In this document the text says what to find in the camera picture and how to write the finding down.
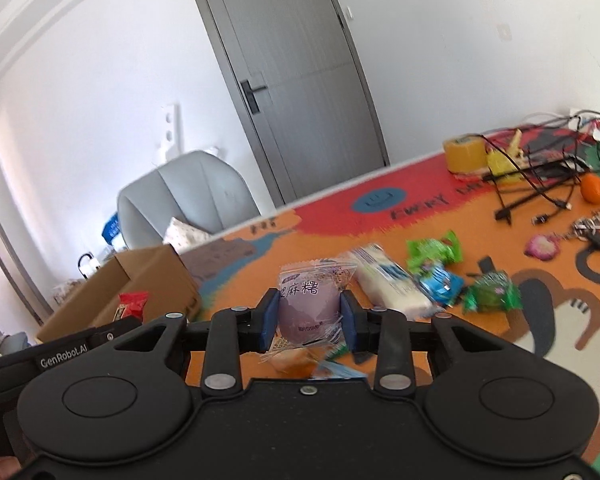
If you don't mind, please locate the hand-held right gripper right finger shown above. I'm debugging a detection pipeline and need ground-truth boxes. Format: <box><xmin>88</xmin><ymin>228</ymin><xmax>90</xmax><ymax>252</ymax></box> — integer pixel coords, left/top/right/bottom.
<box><xmin>338</xmin><ymin>290</ymin><xmax>487</xmax><ymax>391</ymax></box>

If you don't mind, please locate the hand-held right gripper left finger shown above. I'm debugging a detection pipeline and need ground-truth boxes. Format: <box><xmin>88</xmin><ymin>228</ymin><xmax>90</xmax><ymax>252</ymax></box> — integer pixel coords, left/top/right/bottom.
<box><xmin>100</xmin><ymin>287</ymin><xmax>282</xmax><ymax>391</ymax></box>

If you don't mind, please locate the purple mochi snack packet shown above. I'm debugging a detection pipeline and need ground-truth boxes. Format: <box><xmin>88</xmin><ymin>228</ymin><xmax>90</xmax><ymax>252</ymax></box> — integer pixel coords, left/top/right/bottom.
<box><xmin>278</xmin><ymin>258</ymin><xmax>356</xmax><ymax>357</ymax></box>

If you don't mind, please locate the blue and orange snack packet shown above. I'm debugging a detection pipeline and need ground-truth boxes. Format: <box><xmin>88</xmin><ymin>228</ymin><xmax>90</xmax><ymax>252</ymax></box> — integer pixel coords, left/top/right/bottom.
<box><xmin>314</xmin><ymin>359</ymin><xmax>367</xmax><ymax>381</ymax></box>

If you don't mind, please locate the clear packet with orange bread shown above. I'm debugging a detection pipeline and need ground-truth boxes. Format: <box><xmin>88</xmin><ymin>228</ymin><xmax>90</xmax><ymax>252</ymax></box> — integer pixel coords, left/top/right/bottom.
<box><xmin>259</xmin><ymin>344</ymin><xmax>327</xmax><ymax>379</ymax></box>

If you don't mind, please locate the long white snack packet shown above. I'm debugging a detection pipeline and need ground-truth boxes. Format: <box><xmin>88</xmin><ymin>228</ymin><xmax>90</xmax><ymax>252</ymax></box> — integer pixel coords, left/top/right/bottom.
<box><xmin>349</xmin><ymin>243</ymin><xmax>444</xmax><ymax>319</ymax></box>

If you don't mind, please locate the green snack packet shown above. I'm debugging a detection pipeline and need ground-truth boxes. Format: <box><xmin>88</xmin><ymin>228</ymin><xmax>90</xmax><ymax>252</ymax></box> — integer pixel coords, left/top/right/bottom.
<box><xmin>405</xmin><ymin>230</ymin><xmax>464</xmax><ymax>274</ymax></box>
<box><xmin>462</xmin><ymin>269</ymin><xmax>524</xmax><ymax>314</ymax></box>

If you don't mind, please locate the brown cardboard box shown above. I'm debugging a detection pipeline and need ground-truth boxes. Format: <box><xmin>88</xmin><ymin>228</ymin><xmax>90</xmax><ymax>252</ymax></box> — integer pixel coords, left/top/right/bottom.
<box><xmin>35</xmin><ymin>244</ymin><xmax>204</xmax><ymax>344</ymax></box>

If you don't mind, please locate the red snack packet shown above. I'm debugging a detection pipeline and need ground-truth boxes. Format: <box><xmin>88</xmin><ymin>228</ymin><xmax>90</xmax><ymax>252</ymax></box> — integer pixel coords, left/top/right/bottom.
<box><xmin>112</xmin><ymin>291</ymin><xmax>151</xmax><ymax>324</ymax></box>

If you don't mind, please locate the white dotted pillow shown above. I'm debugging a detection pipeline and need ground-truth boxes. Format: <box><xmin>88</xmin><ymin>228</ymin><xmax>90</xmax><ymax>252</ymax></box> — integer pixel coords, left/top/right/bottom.
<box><xmin>162</xmin><ymin>217</ymin><xmax>214</xmax><ymax>256</ymax></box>

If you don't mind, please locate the blue plastic bag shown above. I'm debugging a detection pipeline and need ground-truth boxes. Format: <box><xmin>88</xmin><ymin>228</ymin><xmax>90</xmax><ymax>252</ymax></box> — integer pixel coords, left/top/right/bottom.
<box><xmin>101</xmin><ymin>213</ymin><xmax>126</xmax><ymax>251</ymax></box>

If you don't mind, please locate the grey upholstered chair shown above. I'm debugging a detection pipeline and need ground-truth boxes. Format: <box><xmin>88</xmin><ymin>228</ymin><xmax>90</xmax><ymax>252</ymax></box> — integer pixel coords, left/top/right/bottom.
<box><xmin>116</xmin><ymin>149</ymin><xmax>262</xmax><ymax>252</ymax></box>

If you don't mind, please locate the yellow tape roll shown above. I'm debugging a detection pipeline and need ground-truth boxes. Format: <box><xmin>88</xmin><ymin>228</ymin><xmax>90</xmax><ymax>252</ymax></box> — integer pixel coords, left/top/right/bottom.
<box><xmin>442</xmin><ymin>133</ymin><xmax>490</xmax><ymax>175</ymax></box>

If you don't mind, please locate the yellow toy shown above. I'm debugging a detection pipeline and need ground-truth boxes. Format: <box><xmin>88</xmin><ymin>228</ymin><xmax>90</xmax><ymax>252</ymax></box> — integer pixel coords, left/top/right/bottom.
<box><xmin>485</xmin><ymin>129</ymin><xmax>526</xmax><ymax>184</ymax></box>

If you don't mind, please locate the bunch of keys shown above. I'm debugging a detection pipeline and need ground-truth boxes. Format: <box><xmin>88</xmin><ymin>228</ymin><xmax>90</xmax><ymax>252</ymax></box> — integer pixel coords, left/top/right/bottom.
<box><xmin>569</xmin><ymin>211</ymin><xmax>600</xmax><ymax>257</ymax></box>

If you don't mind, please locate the grey door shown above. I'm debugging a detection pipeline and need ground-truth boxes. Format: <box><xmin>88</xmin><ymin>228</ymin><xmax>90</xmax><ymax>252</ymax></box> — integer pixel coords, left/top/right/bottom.
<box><xmin>186</xmin><ymin>0</ymin><xmax>391</xmax><ymax>207</ymax></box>

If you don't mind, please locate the orange fruit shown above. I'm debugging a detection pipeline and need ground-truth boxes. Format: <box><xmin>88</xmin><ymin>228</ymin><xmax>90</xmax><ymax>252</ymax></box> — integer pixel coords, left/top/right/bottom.
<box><xmin>579</xmin><ymin>173</ymin><xmax>600</xmax><ymax>205</ymax></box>

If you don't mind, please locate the white power strip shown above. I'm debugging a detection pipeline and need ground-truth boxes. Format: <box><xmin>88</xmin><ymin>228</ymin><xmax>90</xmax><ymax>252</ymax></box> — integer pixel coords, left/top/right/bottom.
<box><xmin>569</xmin><ymin>107</ymin><xmax>600</xmax><ymax>142</ymax></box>

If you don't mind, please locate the black door handle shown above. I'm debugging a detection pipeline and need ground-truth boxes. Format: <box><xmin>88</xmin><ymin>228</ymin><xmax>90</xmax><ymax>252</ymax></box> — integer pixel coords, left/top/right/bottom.
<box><xmin>239</xmin><ymin>78</ymin><xmax>268</xmax><ymax>114</ymax></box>

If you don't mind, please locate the black wire basket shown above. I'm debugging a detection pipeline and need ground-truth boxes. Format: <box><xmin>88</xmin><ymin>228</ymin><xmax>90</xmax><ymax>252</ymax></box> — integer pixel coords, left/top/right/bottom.
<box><xmin>479</xmin><ymin>114</ymin><xmax>600</xmax><ymax>224</ymax></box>

